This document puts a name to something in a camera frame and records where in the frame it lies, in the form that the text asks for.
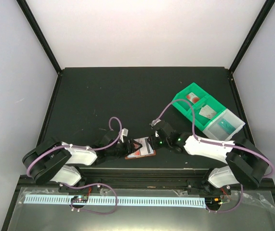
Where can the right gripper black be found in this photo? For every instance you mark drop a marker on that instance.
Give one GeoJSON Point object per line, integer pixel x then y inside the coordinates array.
{"type": "Point", "coordinates": [152, 142]}

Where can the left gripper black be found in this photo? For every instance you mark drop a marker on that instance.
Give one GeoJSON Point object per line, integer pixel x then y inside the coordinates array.
{"type": "Point", "coordinates": [128, 151]}

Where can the brown leather card holder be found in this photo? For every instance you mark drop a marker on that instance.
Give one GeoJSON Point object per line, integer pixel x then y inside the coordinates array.
{"type": "Point", "coordinates": [132, 156]}

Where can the white card with magnetic stripe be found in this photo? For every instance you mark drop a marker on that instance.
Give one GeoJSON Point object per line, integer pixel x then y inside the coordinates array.
{"type": "Point", "coordinates": [207, 112]}

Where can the white card pink flowers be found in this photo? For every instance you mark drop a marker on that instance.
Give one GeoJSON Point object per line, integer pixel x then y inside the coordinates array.
{"type": "Point", "coordinates": [145, 148]}

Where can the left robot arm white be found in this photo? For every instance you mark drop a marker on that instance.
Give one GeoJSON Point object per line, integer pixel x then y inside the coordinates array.
{"type": "Point", "coordinates": [58, 161]}

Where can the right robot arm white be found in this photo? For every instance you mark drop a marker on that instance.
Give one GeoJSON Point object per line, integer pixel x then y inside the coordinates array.
{"type": "Point", "coordinates": [244, 163]}

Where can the red dotted card in bin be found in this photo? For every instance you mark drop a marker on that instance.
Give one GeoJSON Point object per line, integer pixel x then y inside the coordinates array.
{"type": "Point", "coordinates": [192, 98]}

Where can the teal card in bin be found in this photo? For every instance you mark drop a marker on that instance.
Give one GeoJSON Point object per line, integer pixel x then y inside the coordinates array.
{"type": "Point", "coordinates": [226, 126]}

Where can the green bin far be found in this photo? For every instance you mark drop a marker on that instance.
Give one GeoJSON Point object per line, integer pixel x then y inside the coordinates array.
{"type": "Point", "coordinates": [180, 101]}

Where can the green bin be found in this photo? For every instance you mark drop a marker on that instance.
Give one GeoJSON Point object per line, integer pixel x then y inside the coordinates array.
{"type": "Point", "coordinates": [201, 122]}
{"type": "Point", "coordinates": [180, 101]}

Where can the green bin middle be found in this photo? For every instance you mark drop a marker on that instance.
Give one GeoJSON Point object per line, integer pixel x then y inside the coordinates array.
{"type": "Point", "coordinates": [201, 122]}

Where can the white translucent bin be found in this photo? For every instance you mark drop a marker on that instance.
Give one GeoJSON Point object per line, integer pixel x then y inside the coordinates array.
{"type": "Point", "coordinates": [215, 132]}

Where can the small circuit board left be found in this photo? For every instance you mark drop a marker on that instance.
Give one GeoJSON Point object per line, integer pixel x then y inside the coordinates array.
{"type": "Point", "coordinates": [79, 199]}

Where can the small circuit board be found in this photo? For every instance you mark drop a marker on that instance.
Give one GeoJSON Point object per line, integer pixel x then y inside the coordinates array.
{"type": "Point", "coordinates": [216, 200]}
{"type": "Point", "coordinates": [79, 199]}

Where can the small circuit board right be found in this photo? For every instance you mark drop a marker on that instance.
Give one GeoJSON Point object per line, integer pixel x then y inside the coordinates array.
{"type": "Point", "coordinates": [216, 200]}

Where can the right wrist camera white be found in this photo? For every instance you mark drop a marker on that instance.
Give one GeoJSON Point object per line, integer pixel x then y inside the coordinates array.
{"type": "Point", "coordinates": [154, 122]}

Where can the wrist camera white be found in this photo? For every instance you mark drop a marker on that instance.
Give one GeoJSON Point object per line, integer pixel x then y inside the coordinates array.
{"type": "Point", "coordinates": [154, 122]}
{"type": "Point", "coordinates": [123, 134]}

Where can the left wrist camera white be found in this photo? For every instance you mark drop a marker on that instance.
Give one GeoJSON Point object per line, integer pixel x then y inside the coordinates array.
{"type": "Point", "coordinates": [123, 134]}

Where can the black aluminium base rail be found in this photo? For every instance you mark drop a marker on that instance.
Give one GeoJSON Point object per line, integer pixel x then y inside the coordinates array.
{"type": "Point", "coordinates": [133, 178]}

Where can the white slotted cable duct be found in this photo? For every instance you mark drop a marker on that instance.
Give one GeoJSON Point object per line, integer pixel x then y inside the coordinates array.
{"type": "Point", "coordinates": [119, 201]}

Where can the black frame post left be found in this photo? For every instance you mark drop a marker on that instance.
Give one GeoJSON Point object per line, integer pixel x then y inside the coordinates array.
{"type": "Point", "coordinates": [39, 34]}

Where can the black frame post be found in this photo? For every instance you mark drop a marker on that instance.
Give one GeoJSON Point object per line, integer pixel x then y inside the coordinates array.
{"type": "Point", "coordinates": [39, 34]}
{"type": "Point", "coordinates": [258, 22]}

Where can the black frame post right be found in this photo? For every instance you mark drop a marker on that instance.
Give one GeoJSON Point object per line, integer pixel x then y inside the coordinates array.
{"type": "Point", "coordinates": [258, 22]}

